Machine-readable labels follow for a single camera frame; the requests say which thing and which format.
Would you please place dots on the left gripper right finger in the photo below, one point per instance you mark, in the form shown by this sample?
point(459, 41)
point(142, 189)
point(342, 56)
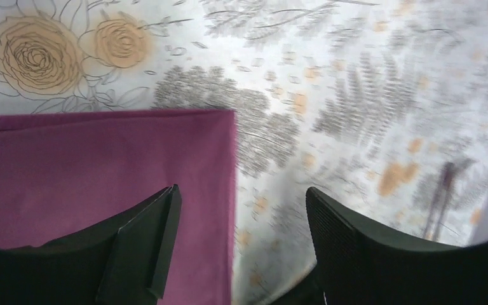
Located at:
point(361, 261)

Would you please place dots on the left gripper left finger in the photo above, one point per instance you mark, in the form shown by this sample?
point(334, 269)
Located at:
point(124, 259)

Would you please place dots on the purple cloth napkin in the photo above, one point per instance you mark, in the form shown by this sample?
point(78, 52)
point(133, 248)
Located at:
point(61, 173)

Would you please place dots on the purple plastic spoon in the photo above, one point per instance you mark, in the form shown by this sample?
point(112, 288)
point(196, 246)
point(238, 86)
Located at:
point(440, 202)

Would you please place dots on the floral tablecloth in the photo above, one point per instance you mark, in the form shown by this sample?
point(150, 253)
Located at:
point(364, 100)

